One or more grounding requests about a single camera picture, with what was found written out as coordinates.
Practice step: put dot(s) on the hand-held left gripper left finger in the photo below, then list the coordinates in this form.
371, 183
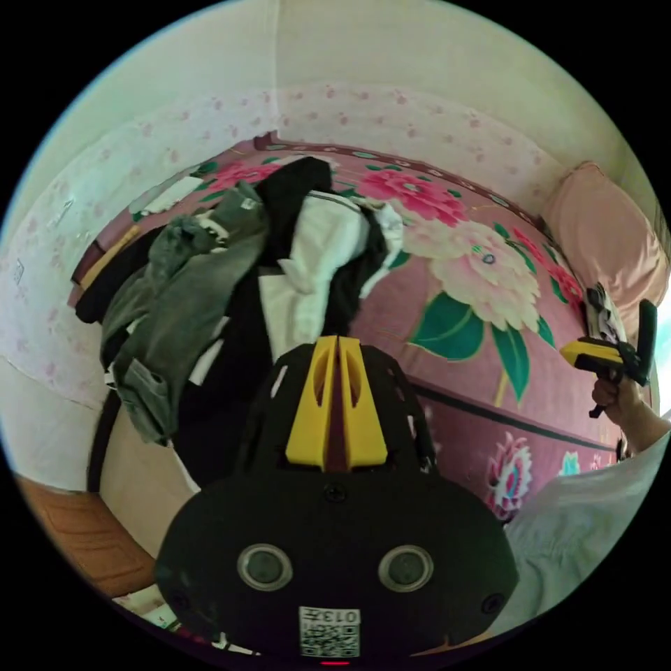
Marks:
312, 414

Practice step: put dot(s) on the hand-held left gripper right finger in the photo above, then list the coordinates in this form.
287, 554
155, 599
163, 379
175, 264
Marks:
361, 424

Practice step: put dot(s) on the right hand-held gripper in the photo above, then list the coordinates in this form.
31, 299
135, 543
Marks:
628, 361

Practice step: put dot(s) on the person's right forearm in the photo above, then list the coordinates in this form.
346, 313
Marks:
649, 427

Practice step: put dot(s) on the person's right hand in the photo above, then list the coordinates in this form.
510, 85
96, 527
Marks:
624, 401

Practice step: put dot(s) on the pink pillow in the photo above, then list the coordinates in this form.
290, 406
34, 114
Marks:
603, 236

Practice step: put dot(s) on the bed with floral sheet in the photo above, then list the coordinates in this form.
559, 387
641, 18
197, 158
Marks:
472, 335

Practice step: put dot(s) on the pile of clothes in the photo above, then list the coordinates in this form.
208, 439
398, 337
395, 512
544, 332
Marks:
209, 293

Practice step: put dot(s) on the person's body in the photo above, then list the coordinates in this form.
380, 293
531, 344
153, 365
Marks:
576, 524

